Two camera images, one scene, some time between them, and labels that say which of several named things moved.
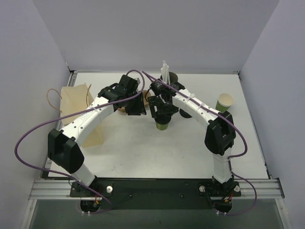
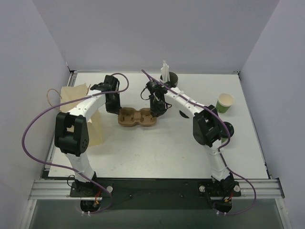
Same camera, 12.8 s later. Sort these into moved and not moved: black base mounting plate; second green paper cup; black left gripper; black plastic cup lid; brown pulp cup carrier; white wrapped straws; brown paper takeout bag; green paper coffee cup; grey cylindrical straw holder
Moved: brown pulp cup carrier; black plastic cup lid; green paper coffee cup; black left gripper
Not moved: black base mounting plate; brown paper takeout bag; second green paper cup; white wrapped straws; grey cylindrical straw holder
